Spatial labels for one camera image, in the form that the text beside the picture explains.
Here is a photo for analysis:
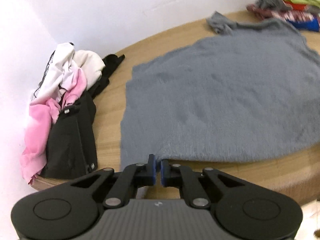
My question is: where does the pink garment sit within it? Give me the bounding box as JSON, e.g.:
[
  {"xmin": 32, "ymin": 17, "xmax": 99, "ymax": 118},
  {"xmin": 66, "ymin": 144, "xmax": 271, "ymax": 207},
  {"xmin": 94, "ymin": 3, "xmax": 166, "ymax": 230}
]
[{"xmin": 20, "ymin": 69, "xmax": 87, "ymax": 184}]

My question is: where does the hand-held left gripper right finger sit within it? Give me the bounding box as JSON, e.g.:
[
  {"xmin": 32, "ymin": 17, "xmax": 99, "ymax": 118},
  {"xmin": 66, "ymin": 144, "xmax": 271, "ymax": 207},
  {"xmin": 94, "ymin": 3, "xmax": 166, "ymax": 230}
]
[{"xmin": 160, "ymin": 159, "xmax": 244, "ymax": 208}]

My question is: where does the black garment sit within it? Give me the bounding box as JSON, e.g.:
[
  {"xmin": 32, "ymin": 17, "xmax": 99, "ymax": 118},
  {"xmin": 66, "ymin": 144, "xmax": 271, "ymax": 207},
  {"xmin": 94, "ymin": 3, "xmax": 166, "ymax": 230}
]
[{"xmin": 40, "ymin": 54, "xmax": 125, "ymax": 180}]

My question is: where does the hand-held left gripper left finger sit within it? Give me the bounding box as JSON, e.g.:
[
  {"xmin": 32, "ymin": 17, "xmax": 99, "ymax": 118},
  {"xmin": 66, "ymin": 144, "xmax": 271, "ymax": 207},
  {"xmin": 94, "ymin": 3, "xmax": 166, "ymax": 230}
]
[{"xmin": 71, "ymin": 154, "xmax": 157, "ymax": 209}]

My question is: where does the blue folded garment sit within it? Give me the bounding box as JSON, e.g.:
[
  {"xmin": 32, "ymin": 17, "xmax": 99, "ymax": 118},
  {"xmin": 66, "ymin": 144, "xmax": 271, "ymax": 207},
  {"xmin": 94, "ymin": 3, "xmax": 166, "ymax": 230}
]
[{"xmin": 292, "ymin": 18, "xmax": 320, "ymax": 32}]

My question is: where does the red folded garment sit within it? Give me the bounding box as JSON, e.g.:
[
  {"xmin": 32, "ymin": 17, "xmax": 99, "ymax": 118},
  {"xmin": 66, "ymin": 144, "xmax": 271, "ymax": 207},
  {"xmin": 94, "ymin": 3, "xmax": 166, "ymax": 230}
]
[{"xmin": 285, "ymin": 1, "xmax": 311, "ymax": 12}]

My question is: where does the dark grey folded garment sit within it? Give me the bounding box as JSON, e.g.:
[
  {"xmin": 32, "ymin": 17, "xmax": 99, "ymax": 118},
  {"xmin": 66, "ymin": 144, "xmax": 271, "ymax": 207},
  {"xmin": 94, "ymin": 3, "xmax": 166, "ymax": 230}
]
[{"xmin": 255, "ymin": 0, "xmax": 292, "ymax": 12}]

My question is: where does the white garment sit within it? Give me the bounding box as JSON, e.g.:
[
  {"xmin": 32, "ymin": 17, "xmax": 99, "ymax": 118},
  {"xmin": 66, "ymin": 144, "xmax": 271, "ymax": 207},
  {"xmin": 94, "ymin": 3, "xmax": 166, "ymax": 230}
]
[{"xmin": 32, "ymin": 42, "xmax": 106, "ymax": 105}]

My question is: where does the grey sweater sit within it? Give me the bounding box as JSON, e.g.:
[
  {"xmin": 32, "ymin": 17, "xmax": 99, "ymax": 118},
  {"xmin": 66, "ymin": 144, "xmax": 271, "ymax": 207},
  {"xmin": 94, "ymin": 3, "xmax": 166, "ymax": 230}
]
[{"xmin": 120, "ymin": 11, "xmax": 320, "ymax": 170}]

